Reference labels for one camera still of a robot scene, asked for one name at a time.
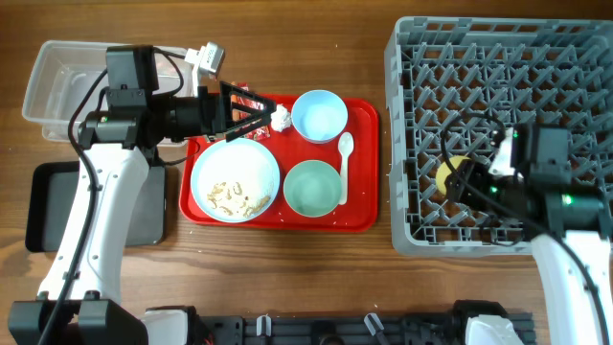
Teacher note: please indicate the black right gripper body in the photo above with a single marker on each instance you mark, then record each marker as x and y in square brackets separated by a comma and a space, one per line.
[475, 180]

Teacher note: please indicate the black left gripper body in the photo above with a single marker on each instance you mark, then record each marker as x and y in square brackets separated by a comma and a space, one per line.
[211, 117]

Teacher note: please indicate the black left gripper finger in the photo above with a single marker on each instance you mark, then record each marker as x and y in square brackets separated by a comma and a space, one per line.
[225, 106]
[246, 125]

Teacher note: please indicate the yellow plastic cup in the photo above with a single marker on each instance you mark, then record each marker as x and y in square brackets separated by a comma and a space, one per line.
[444, 171]

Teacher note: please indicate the light blue bowl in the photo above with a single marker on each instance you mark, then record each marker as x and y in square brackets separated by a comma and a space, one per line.
[319, 116]

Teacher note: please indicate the mint green bowl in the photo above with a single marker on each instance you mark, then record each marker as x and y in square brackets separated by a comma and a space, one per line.
[312, 188]

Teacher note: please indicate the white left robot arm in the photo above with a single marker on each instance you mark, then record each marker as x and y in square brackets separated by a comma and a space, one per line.
[79, 301]

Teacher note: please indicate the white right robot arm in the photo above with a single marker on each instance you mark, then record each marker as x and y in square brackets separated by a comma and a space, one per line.
[569, 227]

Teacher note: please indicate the grey dishwasher rack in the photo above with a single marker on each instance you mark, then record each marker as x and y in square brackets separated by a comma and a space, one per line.
[450, 80]

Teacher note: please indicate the orange carrot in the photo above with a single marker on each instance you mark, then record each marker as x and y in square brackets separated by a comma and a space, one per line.
[235, 113]

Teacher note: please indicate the red snack wrapper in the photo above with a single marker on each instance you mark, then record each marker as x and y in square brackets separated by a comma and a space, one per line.
[258, 134]

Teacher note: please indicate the crumpled white tissue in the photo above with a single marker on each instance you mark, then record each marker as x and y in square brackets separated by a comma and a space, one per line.
[280, 119]

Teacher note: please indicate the red plastic tray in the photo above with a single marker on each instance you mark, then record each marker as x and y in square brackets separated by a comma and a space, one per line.
[360, 211]

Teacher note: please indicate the light blue plate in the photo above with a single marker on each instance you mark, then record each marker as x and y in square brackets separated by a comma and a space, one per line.
[241, 160]

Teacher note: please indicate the white plastic spoon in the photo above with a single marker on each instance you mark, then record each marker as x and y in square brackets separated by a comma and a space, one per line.
[345, 147]

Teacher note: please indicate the clear plastic bin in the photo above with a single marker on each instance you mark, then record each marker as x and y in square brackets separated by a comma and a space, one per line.
[64, 71]

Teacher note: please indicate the black plastic bin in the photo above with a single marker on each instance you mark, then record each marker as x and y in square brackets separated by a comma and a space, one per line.
[53, 190]

